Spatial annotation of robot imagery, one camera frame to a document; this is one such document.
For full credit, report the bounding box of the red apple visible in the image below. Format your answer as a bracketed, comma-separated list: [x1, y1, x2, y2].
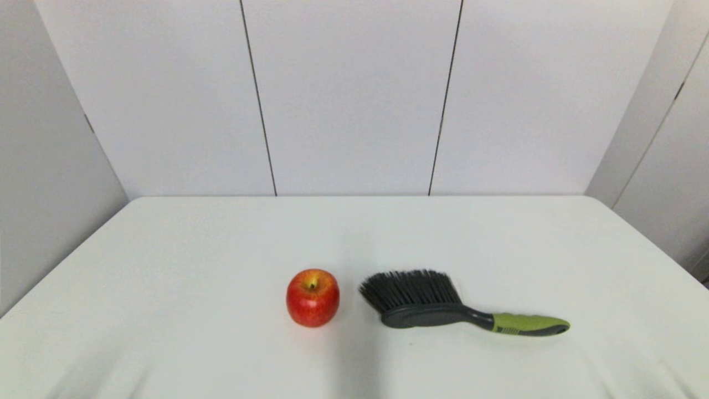
[286, 269, 341, 328]

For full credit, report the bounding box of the black brush with green handle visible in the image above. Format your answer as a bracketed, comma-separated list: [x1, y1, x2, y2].
[359, 269, 571, 337]

